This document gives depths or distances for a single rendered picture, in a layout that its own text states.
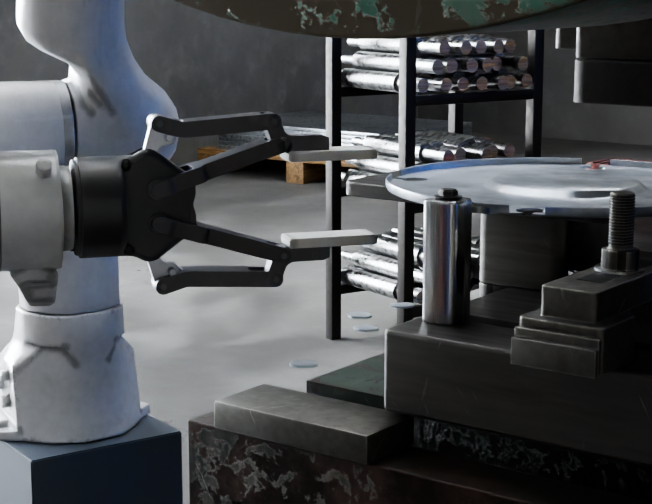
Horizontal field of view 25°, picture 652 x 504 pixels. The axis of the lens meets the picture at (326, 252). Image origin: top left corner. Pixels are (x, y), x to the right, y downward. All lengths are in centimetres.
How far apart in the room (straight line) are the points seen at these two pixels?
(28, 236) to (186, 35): 643
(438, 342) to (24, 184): 31
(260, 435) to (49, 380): 59
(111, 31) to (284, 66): 655
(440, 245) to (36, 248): 29
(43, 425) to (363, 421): 66
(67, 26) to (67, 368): 37
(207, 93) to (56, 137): 605
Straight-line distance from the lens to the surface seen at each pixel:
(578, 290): 93
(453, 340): 100
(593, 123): 858
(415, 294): 358
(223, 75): 768
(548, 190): 114
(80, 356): 160
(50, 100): 157
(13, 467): 162
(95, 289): 160
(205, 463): 111
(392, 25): 70
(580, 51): 109
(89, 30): 152
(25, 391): 162
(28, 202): 104
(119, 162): 108
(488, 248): 118
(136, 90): 157
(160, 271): 110
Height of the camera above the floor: 95
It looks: 11 degrees down
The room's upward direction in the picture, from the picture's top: straight up
